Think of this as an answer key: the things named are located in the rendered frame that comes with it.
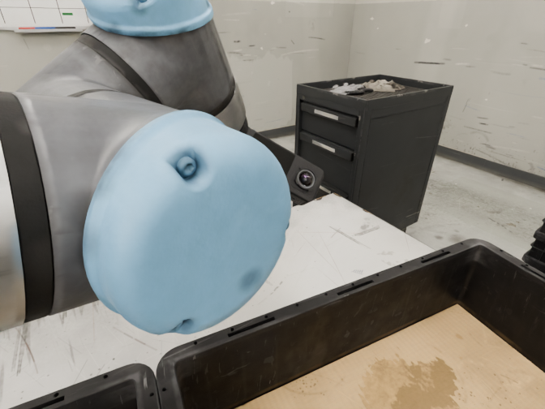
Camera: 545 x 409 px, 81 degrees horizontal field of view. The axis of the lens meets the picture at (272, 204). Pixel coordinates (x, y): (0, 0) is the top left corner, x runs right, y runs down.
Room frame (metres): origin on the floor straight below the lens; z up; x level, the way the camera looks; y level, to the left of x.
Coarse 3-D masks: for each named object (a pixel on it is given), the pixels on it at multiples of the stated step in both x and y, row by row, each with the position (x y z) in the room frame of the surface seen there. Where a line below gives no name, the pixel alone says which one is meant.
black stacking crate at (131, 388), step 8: (112, 392) 0.14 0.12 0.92; (120, 392) 0.14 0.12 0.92; (128, 392) 0.14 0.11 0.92; (96, 400) 0.14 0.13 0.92; (104, 400) 0.14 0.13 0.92; (112, 400) 0.14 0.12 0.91; (120, 400) 0.14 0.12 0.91; (128, 400) 0.14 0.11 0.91; (136, 400) 0.15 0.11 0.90; (72, 408) 0.13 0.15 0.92; (80, 408) 0.13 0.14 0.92; (88, 408) 0.13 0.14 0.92; (96, 408) 0.13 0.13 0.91; (104, 408) 0.14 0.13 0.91; (112, 408) 0.14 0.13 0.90; (120, 408) 0.14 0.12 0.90; (128, 408) 0.14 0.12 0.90; (136, 408) 0.15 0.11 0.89
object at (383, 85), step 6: (360, 84) 1.77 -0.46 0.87; (366, 84) 1.72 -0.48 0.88; (372, 84) 1.71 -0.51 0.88; (378, 84) 1.71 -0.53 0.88; (384, 84) 1.70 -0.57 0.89; (390, 84) 1.69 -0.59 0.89; (396, 84) 1.72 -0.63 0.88; (378, 90) 1.65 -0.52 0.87; (384, 90) 1.64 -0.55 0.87; (390, 90) 1.64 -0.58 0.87
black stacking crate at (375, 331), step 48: (384, 288) 0.25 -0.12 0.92; (432, 288) 0.29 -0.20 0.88; (480, 288) 0.30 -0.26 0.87; (528, 288) 0.26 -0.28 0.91; (288, 336) 0.20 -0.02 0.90; (336, 336) 0.23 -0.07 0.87; (384, 336) 0.26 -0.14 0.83; (528, 336) 0.24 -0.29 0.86; (192, 384) 0.16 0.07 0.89; (240, 384) 0.18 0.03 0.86
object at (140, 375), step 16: (128, 368) 0.16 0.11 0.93; (144, 368) 0.16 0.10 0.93; (80, 384) 0.14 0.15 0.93; (96, 384) 0.14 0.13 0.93; (112, 384) 0.14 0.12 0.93; (128, 384) 0.15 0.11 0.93; (144, 384) 0.14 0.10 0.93; (32, 400) 0.13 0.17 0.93; (48, 400) 0.13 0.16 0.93; (64, 400) 0.13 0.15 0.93; (80, 400) 0.13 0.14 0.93; (144, 400) 0.13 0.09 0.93
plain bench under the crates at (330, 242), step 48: (288, 240) 0.64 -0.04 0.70; (336, 240) 0.64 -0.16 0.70; (384, 240) 0.64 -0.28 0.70; (288, 288) 0.48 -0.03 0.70; (0, 336) 0.36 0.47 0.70; (48, 336) 0.36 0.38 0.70; (96, 336) 0.36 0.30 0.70; (144, 336) 0.36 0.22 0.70; (192, 336) 0.36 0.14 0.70; (0, 384) 0.28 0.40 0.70; (48, 384) 0.28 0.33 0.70
